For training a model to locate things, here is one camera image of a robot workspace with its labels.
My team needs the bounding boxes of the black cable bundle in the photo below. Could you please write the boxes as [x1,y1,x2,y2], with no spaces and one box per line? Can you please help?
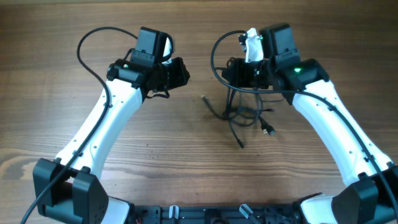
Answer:
[200,57,285,149]

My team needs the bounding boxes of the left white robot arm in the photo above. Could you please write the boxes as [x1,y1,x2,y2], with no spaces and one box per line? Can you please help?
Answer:
[30,27,190,223]

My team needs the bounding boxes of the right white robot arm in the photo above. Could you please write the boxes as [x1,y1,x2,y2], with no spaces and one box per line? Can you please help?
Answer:
[213,23,397,223]

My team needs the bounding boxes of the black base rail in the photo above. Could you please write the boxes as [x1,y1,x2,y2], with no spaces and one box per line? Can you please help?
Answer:
[127,204,307,224]

